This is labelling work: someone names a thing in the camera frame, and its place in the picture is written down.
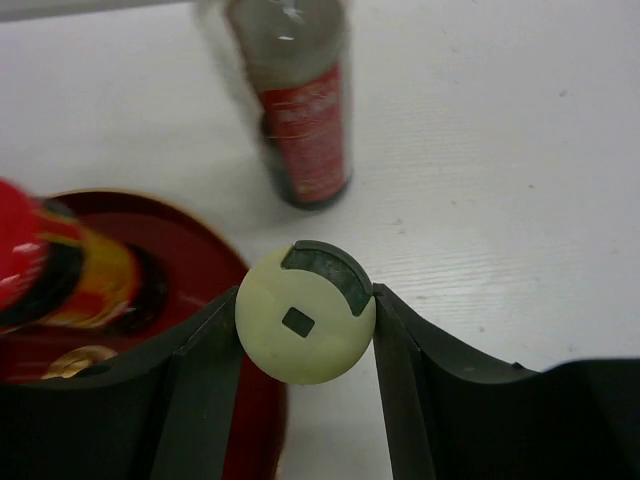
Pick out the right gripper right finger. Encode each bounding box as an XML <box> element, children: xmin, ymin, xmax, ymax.
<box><xmin>374</xmin><ymin>284</ymin><xmax>639</xmax><ymax>479</ymax></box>

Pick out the red round tray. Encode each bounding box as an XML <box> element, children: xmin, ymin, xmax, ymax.
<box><xmin>1</xmin><ymin>190</ymin><xmax>287</xmax><ymax>479</ymax></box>

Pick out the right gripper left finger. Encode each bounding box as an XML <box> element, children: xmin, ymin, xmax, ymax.
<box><xmin>1</xmin><ymin>289</ymin><xmax>242</xmax><ymax>479</ymax></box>

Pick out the red cap sauce jar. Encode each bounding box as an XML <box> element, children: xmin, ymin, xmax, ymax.
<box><xmin>1</xmin><ymin>179</ymin><xmax>168</xmax><ymax>336</ymax></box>

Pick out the cream cap shaker bottle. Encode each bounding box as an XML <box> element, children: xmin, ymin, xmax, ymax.
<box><xmin>235</xmin><ymin>240</ymin><xmax>376</xmax><ymax>385</ymax></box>

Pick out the dark soy sauce bottle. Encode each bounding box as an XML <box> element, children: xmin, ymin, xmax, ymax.
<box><xmin>192</xmin><ymin>0</ymin><xmax>356</xmax><ymax>211</ymax></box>

